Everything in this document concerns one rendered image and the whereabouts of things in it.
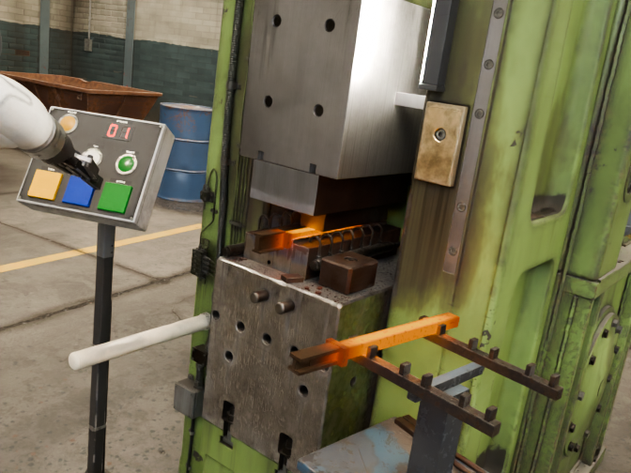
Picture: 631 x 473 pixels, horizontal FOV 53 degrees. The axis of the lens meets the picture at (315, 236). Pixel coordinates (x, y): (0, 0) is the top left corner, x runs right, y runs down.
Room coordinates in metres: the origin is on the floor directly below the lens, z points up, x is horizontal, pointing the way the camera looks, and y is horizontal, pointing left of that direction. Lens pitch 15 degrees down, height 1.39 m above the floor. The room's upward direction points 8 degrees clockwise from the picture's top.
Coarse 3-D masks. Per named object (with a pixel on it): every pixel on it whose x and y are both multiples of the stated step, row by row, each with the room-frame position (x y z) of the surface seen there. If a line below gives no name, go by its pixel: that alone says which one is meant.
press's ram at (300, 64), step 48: (288, 0) 1.50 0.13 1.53; (336, 0) 1.42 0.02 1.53; (384, 0) 1.45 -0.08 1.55; (288, 48) 1.49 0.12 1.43; (336, 48) 1.41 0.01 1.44; (384, 48) 1.47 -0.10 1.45; (288, 96) 1.48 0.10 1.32; (336, 96) 1.40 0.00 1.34; (384, 96) 1.50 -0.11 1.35; (240, 144) 1.56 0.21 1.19; (288, 144) 1.47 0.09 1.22; (336, 144) 1.39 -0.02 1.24; (384, 144) 1.53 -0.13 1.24
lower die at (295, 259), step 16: (288, 224) 1.66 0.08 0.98; (368, 224) 1.70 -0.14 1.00; (384, 224) 1.77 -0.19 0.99; (304, 240) 1.48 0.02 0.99; (336, 240) 1.52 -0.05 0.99; (368, 240) 1.62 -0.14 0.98; (384, 240) 1.69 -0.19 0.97; (256, 256) 1.50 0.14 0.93; (272, 256) 1.47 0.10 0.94; (288, 256) 1.45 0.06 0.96; (304, 256) 1.42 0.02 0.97; (384, 256) 1.70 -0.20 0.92; (288, 272) 1.44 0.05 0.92; (304, 272) 1.42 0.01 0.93
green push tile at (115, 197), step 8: (112, 184) 1.60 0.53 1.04; (120, 184) 1.60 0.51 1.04; (104, 192) 1.59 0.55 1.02; (112, 192) 1.59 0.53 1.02; (120, 192) 1.59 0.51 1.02; (128, 192) 1.58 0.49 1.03; (104, 200) 1.58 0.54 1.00; (112, 200) 1.58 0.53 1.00; (120, 200) 1.58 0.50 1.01; (128, 200) 1.58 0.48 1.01; (104, 208) 1.57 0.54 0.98; (112, 208) 1.57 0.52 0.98; (120, 208) 1.56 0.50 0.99
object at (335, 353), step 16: (432, 320) 1.20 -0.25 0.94; (448, 320) 1.22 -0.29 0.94; (368, 336) 1.08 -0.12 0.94; (384, 336) 1.09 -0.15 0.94; (400, 336) 1.11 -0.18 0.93; (416, 336) 1.15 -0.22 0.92; (304, 352) 0.97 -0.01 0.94; (320, 352) 0.98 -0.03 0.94; (336, 352) 1.00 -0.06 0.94; (352, 352) 1.02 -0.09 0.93; (288, 368) 0.96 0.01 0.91; (304, 368) 0.96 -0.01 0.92; (320, 368) 0.97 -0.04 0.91
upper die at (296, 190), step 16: (256, 160) 1.52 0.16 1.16; (256, 176) 1.52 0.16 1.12; (272, 176) 1.49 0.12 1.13; (288, 176) 1.46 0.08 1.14; (304, 176) 1.44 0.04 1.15; (320, 176) 1.42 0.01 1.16; (368, 176) 1.58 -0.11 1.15; (384, 176) 1.64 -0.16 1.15; (400, 176) 1.71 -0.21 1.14; (256, 192) 1.52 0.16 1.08; (272, 192) 1.49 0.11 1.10; (288, 192) 1.46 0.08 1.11; (304, 192) 1.43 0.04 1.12; (320, 192) 1.43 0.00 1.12; (336, 192) 1.48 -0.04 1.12; (352, 192) 1.53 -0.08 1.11; (368, 192) 1.59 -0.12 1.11; (384, 192) 1.65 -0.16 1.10; (400, 192) 1.72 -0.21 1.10; (288, 208) 1.46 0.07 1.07; (304, 208) 1.43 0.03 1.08; (320, 208) 1.43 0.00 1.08; (336, 208) 1.48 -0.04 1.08; (352, 208) 1.54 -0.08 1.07
